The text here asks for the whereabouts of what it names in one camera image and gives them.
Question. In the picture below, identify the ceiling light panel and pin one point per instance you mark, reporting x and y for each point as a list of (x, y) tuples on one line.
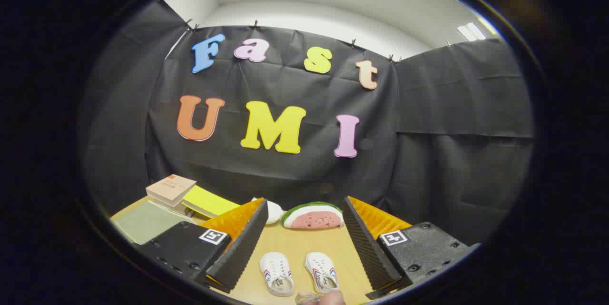
[(471, 32)]

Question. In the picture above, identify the green fabric storage box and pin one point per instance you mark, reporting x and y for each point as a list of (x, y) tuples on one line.
[(142, 221)]

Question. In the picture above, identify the white plush toy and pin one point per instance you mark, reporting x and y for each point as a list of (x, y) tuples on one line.
[(273, 212)]

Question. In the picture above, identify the white canvas shoe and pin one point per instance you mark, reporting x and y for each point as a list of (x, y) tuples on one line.
[(276, 271), (321, 269)]

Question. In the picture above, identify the yellow book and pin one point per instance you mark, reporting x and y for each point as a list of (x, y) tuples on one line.
[(207, 200)]

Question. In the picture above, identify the beige book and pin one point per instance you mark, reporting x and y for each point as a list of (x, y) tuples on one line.
[(170, 187)]

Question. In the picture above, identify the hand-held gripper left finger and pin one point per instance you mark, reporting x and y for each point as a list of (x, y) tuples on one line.
[(242, 252)]

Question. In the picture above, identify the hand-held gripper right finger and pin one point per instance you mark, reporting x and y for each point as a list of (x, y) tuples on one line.
[(368, 252)]

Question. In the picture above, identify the watermelon slice plush toy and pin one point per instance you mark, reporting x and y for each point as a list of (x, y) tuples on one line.
[(314, 219)]

